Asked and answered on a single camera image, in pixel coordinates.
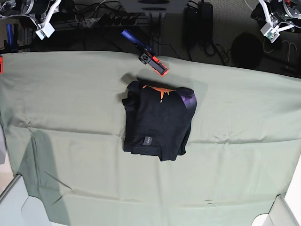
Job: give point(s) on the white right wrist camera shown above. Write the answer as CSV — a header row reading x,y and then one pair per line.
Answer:
x,y
45,31

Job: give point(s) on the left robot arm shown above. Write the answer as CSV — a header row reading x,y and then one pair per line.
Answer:
x,y
276,11

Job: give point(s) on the black power adapter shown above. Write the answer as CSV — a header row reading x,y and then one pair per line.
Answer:
x,y
189,25
206,20

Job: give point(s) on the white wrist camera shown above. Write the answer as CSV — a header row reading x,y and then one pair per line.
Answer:
x,y
45,31
270,32

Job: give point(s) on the black round stand base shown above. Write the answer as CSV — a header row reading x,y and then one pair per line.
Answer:
x,y
246,51

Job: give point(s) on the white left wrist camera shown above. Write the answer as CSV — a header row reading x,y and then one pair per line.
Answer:
x,y
270,32

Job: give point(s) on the blue handled left clamp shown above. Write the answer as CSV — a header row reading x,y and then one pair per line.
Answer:
x,y
10,44

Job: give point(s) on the light green table cloth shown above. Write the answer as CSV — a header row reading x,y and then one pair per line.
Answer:
x,y
64,124

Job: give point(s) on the black power strip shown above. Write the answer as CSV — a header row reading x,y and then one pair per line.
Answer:
x,y
107,20

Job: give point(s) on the black power adapter right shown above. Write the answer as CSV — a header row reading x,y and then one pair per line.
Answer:
x,y
206,20

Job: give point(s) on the black power adapter left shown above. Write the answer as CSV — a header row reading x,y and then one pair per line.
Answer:
x,y
189,25

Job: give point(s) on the dark navy T-shirt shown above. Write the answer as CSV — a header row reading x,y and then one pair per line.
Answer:
x,y
158,120

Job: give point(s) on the blue handled centre clamp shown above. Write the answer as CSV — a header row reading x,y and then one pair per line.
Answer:
x,y
147,56

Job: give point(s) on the aluminium frame post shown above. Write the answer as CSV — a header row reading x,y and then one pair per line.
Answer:
x,y
155,22

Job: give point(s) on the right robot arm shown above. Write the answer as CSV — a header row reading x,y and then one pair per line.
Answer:
x,y
14,8

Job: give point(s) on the blue handled clamp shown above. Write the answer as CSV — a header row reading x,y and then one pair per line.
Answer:
x,y
10,44
147,56

